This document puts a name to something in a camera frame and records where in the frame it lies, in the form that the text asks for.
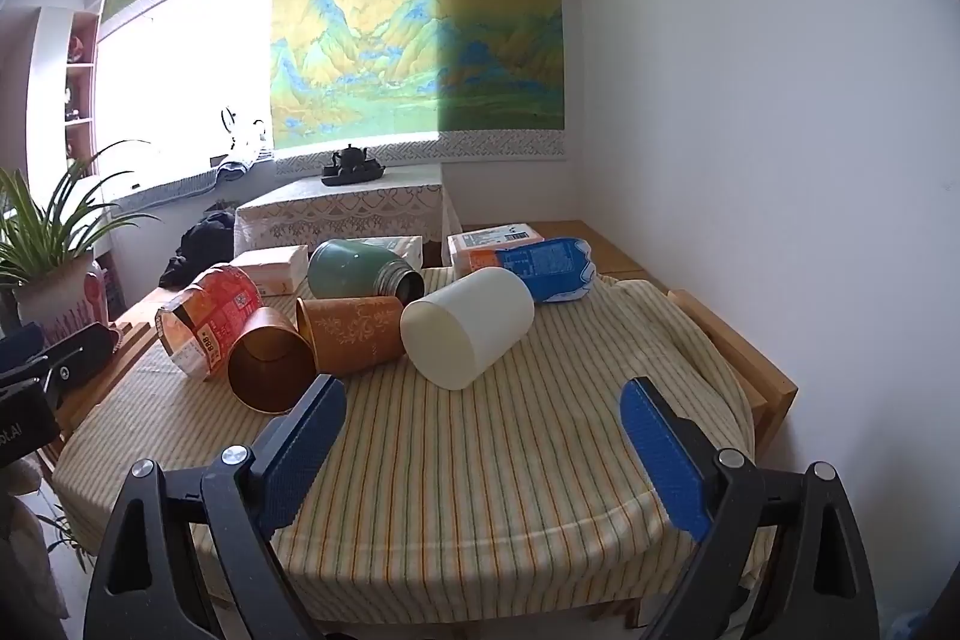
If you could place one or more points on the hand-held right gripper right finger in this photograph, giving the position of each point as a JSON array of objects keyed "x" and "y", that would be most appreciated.
[{"x": 664, "y": 452}]

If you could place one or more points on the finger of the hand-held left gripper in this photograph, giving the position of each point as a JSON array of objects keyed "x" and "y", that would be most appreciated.
[
  {"x": 82, "y": 351},
  {"x": 19, "y": 347}
]

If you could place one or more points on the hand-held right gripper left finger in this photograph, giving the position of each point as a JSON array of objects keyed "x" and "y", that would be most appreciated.
[{"x": 300, "y": 452}]

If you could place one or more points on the white cup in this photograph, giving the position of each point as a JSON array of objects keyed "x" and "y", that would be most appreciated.
[{"x": 465, "y": 325}]

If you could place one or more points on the orange patterned cup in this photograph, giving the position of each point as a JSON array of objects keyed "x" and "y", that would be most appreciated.
[{"x": 352, "y": 332}]

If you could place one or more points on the red instant noodle cup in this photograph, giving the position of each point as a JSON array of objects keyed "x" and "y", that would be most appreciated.
[{"x": 210, "y": 310}]

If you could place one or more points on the red white packet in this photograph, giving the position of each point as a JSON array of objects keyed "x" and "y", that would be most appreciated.
[{"x": 97, "y": 295}]

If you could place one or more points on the potted green plant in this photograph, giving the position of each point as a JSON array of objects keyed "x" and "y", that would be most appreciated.
[{"x": 60, "y": 295}]

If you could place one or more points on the wooden table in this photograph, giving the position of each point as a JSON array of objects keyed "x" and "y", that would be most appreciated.
[{"x": 765, "y": 385}]

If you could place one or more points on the black bag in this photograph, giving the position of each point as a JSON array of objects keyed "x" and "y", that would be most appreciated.
[{"x": 202, "y": 242}]

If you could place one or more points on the striped tablecloth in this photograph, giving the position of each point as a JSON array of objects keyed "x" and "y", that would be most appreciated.
[{"x": 465, "y": 460}]

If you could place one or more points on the green metal thermos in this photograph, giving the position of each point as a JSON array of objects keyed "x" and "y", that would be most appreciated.
[{"x": 345, "y": 269}]

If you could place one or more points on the beige tissue pack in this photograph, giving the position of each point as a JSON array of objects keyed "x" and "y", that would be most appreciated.
[{"x": 270, "y": 265}]

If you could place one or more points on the blue snack packet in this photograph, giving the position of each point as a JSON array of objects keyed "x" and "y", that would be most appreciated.
[{"x": 555, "y": 269}]

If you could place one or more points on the white box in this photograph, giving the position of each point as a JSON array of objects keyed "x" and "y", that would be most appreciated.
[{"x": 409, "y": 246}]

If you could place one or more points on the lace covered side table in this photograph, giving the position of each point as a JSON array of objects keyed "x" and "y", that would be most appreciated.
[{"x": 337, "y": 212}]

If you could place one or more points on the blue white cloth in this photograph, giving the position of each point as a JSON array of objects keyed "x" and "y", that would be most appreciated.
[{"x": 240, "y": 164}]

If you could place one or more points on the orange white tissue pack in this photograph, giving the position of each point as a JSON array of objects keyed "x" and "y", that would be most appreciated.
[{"x": 487, "y": 242}]

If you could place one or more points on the black tea tray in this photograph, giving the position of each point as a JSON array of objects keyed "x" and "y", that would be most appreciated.
[{"x": 352, "y": 179}]

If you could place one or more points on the black teapot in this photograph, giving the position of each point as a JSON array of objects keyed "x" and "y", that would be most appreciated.
[{"x": 350, "y": 159}]

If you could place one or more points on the landscape painting roller blind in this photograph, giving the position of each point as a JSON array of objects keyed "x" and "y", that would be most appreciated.
[{"x": 412, "y": 48}]

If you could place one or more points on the white wall shelf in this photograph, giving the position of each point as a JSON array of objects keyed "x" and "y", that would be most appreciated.
[{"x": 79, "y": 85}]

